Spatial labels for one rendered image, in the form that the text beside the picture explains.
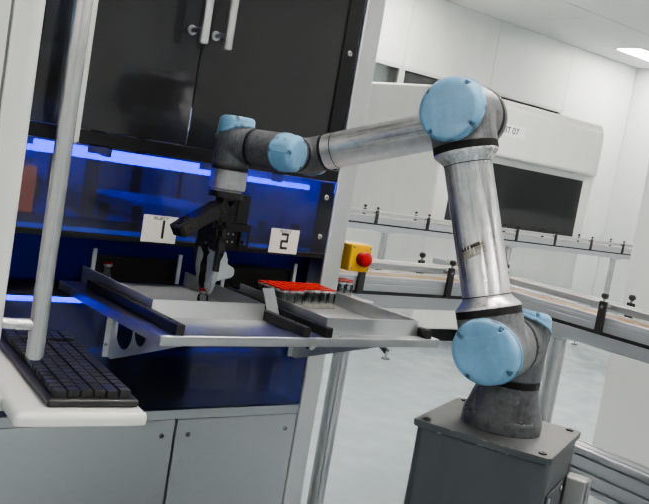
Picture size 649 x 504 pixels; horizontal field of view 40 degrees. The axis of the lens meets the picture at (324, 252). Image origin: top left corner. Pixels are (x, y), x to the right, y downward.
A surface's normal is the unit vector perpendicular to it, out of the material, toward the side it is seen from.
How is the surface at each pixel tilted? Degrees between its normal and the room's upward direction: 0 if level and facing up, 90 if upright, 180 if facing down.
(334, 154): 111
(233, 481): 90
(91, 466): 90
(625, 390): 90
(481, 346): 97
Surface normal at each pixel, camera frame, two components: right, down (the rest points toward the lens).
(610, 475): -0.78, -0.07
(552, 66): 0.60, 0.18
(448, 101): -0.48, -0.12
